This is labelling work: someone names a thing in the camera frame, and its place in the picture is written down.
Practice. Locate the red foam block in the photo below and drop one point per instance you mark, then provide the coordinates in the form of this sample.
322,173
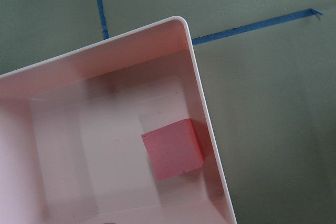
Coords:
173,149

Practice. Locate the pink plastic bin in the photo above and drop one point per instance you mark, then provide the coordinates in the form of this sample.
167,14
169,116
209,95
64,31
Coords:
71,126

